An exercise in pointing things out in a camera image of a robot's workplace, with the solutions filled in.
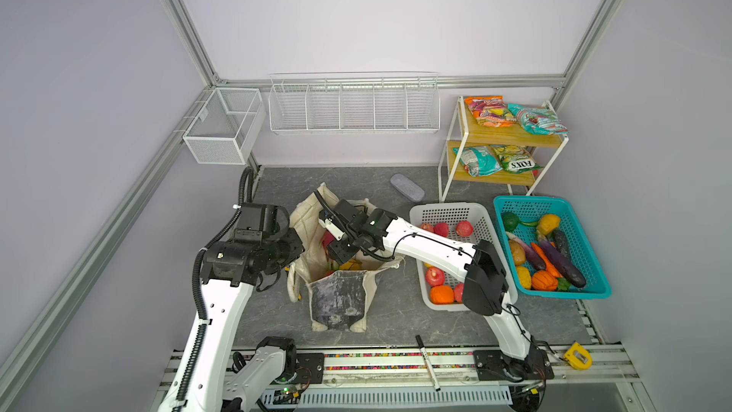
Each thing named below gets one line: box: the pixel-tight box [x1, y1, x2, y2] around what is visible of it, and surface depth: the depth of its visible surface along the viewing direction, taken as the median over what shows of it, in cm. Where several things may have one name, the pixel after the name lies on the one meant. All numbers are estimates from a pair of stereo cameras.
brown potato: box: [508, 239, 527, 267], surface depth 92 cm
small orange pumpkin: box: [531, 269, 559, 292], surface depth 84 cm
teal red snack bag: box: [507, 103, 570, 136], surface depth 82 cm
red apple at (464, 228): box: [455, 220, 474, 238], surface depth 98 cm
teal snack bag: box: [451, 145, 504, 177], surface depth 98 cm
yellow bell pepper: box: [537, 213, 561, 236], surface depth 98 cm
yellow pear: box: [339, 258, 363, 271], surface depth 86 cm
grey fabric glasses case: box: [389, 172, 426, 203], surface depth 113 cm
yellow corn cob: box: [516, 266, 532, 290], surface depth 86 cm
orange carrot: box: [530, 242, 564, 278], surface depth 90 cm
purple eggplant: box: [539, 240, 587, 289], surface depth 88 cm
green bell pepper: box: [501, 211, 520, 233], surface depth 98 cm
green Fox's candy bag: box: [491, 144, 544, 174], surface depth 99 cm
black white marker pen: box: [415, 333, 442, 392], surface depth 75 cm
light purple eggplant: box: [505, 231, 547, 271], surface depth 92 cm
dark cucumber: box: [552, 228, 571, 258], surface depth 93 cm
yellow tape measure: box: [563, 341, 593, 371], surface depth 75 cm
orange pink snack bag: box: [464, 95, 517, 128], surface depth 88 cm
